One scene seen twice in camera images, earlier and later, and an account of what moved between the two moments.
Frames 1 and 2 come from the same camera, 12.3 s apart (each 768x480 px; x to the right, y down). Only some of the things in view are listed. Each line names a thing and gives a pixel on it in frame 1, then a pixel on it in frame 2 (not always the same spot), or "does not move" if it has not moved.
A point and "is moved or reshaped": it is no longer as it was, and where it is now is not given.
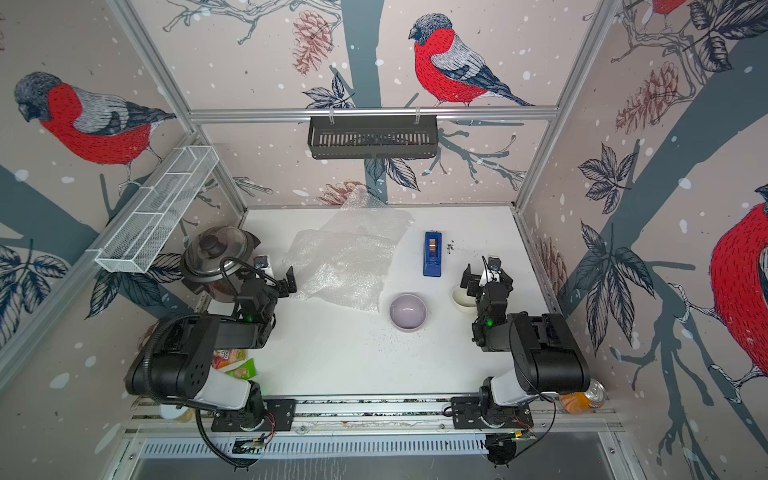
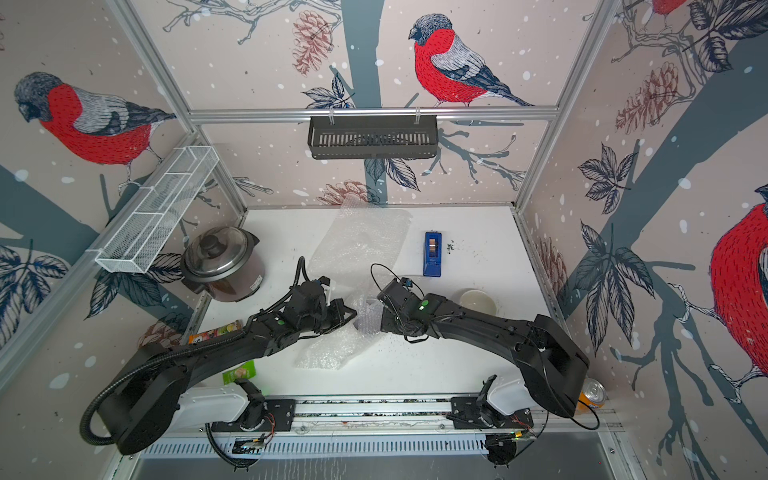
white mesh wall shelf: (143, 229) does not move
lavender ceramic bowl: (408, 312) is moved or reshaped
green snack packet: (246, 371) does not move
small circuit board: (247, 446) does not move
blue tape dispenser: (432, 258) does not move
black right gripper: (509, 285) to (387, 321)
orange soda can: (583, 402) does not move
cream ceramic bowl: (465, 302) does not move
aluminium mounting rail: (383, 413) does not move
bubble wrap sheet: (344, 261) to (334, 349)
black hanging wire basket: (373, 136) does not move
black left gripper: (280, 285) to (339, 309)
